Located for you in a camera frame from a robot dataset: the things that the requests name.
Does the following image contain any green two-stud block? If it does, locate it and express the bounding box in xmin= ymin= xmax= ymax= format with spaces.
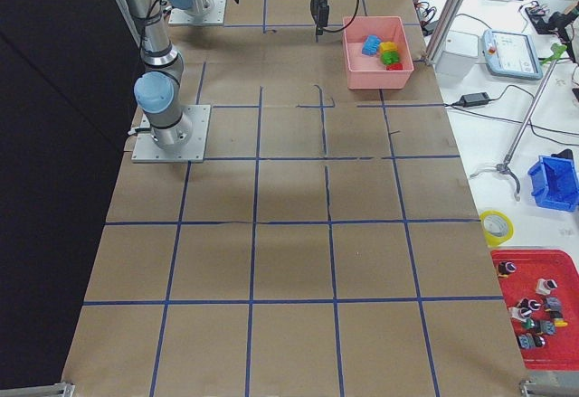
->
xmin=380 ymin=51 xmax=401 ymax=65

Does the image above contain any aluminium frame post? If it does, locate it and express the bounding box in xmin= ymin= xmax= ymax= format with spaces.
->
xmin=422 ymin=0 xmax=463 ymax=65

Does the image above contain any teach pendant tablet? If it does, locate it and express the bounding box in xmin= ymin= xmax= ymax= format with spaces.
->
xmin=481 ymin=29 xmax=543 ymax=80

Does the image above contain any yellow tape roll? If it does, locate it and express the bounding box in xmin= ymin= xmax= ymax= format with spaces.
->
xmin=480 ymin=210 xmax=515 ymax=248

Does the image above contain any red small block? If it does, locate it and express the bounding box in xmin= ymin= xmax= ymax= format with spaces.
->
xmin=386 ymin=62 xmax=403 ymax=71

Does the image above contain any metal grabber stick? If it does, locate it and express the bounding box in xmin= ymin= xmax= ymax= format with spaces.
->
xmin=469 ymin=43 xmax=566 ymax=202

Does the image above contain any red parts tray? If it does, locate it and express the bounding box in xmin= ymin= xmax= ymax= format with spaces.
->
xmin=491 ymin=249 xmax=578 ymax=371

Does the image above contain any yellow two-stud block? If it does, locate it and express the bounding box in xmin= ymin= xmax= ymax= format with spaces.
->
xmin=378 ymin=42 xmax=398 ymax=54

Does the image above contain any blue three-stud block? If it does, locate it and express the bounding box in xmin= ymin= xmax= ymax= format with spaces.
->
xmin=361 ymin=34 xmax=382 ymax=56

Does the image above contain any pink plastic box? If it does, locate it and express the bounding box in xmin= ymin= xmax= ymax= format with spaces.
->
xmin=343 ymin=16 xmax=414 ymax=90

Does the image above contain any blue storage bin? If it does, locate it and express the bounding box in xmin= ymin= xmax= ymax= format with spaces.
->
xmin=527 ymin=156 xmax=578 ymax=212

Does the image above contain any white square box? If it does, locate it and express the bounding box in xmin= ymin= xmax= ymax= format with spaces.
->
xmin=435 ymin=30 xmax=479 ymax=80

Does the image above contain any black power adapter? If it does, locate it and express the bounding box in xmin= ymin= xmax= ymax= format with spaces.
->
xmin=458 ymin=92 xmax=491 ymax=108

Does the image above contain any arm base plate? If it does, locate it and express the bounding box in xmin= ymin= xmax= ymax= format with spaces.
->
xmin=168 ymin=0 xmax=227 ymax=26
xmin=131 ymin=105 xmax=211 ymax=163

